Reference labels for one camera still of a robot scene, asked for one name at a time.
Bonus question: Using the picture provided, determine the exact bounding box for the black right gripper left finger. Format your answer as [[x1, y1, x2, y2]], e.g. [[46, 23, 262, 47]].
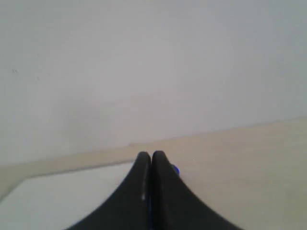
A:
[[69, 152, 151, 230]]

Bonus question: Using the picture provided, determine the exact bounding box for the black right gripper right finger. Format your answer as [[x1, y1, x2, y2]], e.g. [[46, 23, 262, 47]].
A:
[[151, 151, 240, 230]]

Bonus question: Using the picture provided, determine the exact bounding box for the blue cloth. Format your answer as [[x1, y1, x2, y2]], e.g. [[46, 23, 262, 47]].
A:
[[171, 164, 180, 176]]

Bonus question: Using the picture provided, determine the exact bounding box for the white whiteboard with silver frame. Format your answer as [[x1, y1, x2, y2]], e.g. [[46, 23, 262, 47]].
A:
[[0, 162, 133, 230]]

